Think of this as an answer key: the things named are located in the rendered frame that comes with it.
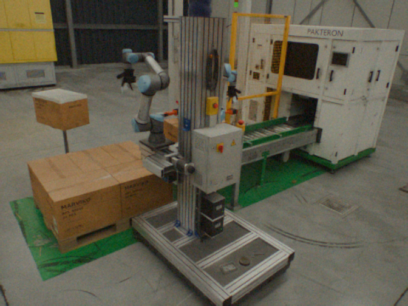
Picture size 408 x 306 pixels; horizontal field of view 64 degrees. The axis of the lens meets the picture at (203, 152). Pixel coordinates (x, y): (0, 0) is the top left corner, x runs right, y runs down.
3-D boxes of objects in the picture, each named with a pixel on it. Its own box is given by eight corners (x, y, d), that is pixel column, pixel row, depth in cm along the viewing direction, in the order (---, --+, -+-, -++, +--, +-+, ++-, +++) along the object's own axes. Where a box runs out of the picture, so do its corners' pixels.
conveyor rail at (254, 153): (312, 140, 481) (315, 128, 474) (316, 141, 478) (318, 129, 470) (185, 181, 347) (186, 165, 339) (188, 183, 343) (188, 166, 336)
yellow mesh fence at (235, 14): (271, 149, 554) (288, 15, 474) (275, 150, 547) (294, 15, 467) (219, 164, 486) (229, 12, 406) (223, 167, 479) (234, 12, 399)
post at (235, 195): (234, 204, 385) (240, 123, 347) (237, 206, 380) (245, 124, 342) (229, 206, 381) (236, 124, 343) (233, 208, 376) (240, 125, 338)
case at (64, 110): (90, 123, 447) (87, 95, 432) (64, 130, 415) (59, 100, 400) (62, 115, 477) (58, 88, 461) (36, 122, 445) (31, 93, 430)
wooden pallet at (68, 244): (132, 178, 436) (131, 168, 430) (173, 212, 364) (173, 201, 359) (34, 205, 366) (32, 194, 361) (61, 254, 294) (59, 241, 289)
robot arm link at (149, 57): (177, 78, 236) (152, 48, 266) (163, 79, 230) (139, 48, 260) (175, 92, 243) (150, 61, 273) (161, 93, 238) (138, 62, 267)
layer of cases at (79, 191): (131, 168, 430) (130, 140, 415) (172, 201, 359) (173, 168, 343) (33, 194, 361) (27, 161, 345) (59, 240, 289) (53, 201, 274)
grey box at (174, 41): (183, 61, 443) (184, 37, 432) (186, 61, 439) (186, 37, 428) (171, 61, 432) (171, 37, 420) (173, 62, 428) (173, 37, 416)
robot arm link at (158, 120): (166, 131, 271) (166, 115, 266) (151, 133, 265) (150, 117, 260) (160, 127, 281) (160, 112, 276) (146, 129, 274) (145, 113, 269)
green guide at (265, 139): (309, 129, 482) (310, 123, 478) (316, 131, 474) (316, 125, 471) (229, 152, 388) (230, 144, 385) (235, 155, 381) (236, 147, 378)
